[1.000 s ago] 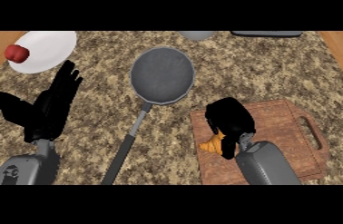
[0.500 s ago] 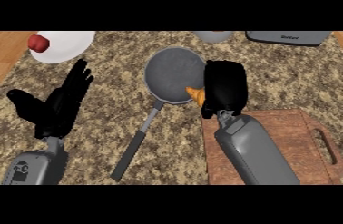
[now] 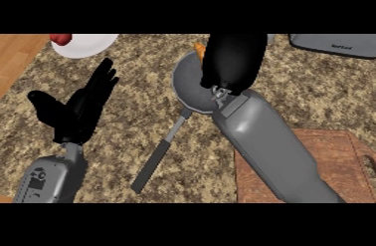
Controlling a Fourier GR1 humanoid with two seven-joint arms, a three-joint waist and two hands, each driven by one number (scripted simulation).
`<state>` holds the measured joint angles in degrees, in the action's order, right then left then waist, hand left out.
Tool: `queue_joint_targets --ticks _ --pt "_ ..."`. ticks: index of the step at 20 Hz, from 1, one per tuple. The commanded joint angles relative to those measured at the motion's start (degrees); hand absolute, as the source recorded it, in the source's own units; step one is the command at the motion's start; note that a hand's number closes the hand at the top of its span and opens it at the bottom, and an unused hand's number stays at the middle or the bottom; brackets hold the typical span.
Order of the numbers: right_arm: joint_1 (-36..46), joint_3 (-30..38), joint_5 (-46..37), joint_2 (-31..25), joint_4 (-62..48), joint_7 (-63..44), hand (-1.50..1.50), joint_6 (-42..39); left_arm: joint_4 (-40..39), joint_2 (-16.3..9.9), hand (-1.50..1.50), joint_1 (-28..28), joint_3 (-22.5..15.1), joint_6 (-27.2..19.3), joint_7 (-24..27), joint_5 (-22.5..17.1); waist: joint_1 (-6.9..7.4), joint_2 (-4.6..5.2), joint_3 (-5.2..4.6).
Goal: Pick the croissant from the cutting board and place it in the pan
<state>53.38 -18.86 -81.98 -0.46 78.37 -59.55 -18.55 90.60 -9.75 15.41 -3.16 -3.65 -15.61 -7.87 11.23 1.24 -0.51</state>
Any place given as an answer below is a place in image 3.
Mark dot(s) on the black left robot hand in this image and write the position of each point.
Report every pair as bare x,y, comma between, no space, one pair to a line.
80,107

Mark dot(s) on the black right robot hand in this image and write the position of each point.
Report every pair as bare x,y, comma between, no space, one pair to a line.
230,62

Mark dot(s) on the orange croissant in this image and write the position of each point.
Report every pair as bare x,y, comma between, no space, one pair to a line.
199,50

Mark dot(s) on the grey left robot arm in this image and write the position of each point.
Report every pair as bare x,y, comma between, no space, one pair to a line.
49,178

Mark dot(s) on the grey frying pan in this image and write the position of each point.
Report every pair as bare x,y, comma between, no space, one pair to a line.
187,84

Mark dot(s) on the brown wooden cutting board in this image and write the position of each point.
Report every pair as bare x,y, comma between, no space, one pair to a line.
338,163

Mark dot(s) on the white plate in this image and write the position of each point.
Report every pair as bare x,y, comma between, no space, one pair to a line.
84,44

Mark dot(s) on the red fruit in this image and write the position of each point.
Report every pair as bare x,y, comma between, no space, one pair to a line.
60,39

